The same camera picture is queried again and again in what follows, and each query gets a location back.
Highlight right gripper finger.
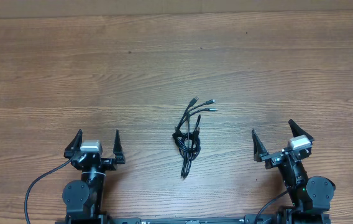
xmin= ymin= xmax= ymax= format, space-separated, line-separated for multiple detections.
xmin=288 ymin=119 xmax=314 ymax=142
xmin=252 ymin=129 xmax=268 ymax=162

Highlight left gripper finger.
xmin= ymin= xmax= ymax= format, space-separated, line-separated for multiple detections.
xmin=64 ymin=129 xmax=83 ymax=158
xmin=113 ymin=129 xmax=126 ymax=164

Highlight black usb cables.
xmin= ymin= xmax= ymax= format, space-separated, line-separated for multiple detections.
xmin=172 ymin=96 xmax=218 ymax=180

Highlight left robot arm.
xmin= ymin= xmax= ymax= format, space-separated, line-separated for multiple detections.
xmin=62 ymin=130 xmax=126 ymax=224

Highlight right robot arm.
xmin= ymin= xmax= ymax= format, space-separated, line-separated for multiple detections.
xmin=252 ymin=119 xmax=336 ymax=224

